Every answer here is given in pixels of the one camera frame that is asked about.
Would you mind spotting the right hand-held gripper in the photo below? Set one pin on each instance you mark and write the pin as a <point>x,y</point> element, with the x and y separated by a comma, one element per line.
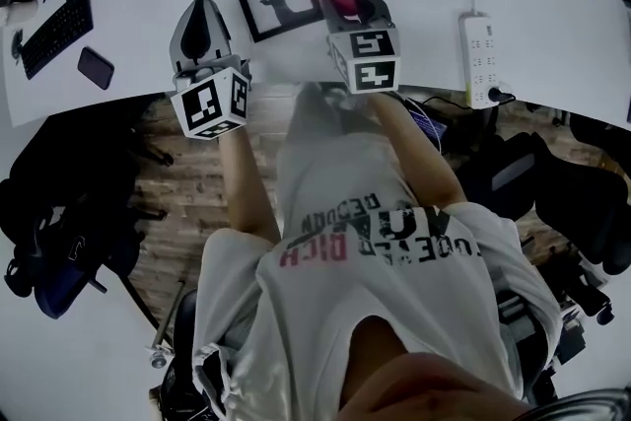
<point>374,44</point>

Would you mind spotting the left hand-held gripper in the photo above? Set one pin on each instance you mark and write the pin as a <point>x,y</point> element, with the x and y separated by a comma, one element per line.
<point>204,106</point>

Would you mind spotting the person's right forearm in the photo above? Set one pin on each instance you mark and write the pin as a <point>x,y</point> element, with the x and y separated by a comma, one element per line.
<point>419,148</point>

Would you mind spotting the person's left forearm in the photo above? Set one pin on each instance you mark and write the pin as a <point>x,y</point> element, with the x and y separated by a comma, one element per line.
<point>246,187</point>

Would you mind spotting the white table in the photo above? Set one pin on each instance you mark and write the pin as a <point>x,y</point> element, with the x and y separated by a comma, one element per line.
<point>429,15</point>
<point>64,370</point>

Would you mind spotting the smartphone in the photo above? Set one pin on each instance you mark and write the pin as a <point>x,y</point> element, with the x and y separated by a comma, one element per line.
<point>95,68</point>

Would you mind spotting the black device with blue screen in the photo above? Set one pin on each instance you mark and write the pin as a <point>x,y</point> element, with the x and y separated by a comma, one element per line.
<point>428,120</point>

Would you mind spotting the white power strip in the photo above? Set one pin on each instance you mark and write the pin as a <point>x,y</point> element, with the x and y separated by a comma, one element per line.
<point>477,59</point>

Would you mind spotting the black keyboard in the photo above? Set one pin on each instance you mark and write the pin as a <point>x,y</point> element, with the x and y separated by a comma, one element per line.
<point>56,34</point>

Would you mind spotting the black plug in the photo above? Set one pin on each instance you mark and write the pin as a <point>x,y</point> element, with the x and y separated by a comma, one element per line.
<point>495,94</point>

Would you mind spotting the small black gadget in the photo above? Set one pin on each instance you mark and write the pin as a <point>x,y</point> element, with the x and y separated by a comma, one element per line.
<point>18,44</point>

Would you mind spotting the black office chair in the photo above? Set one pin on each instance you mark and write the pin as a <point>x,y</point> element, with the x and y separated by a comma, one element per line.
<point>74,177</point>
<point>567,192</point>

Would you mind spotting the blue jacket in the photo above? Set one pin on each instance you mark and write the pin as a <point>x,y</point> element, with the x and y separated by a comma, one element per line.
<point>59,296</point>

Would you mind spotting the person's white printed t-shirt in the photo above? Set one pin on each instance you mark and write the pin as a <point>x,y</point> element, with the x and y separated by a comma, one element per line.
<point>345,301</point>

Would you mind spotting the person's neck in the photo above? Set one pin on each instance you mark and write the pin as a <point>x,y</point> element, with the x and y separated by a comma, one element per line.
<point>419,384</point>

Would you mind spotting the grey head mount rim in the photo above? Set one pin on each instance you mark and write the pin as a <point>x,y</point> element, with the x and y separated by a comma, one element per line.
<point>581,406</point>

